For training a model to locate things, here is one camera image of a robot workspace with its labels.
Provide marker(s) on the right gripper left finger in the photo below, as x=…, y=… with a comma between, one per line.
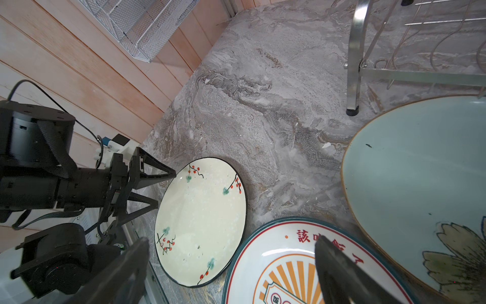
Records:
x=120, y=282

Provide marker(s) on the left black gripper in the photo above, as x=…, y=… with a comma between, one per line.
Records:
x=118, y=195

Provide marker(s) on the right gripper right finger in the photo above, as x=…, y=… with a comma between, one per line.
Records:
x=342, y=281

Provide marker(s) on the sunburst plate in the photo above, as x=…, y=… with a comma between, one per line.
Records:
x=276, y=264

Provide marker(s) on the cream floral plate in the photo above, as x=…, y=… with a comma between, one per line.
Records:
x=200, y=222

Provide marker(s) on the light green flower plate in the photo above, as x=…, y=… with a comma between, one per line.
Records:
x=414, y=179

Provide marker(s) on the stainless steel dish rack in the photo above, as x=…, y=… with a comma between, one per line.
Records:
x=434, y=43

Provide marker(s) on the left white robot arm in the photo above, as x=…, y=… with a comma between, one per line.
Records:
x=38, y=173

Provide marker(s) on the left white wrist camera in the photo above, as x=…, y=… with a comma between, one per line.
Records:
x=119, y=144

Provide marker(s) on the white mesh wall shelf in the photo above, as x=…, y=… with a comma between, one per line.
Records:
x=141, y=27

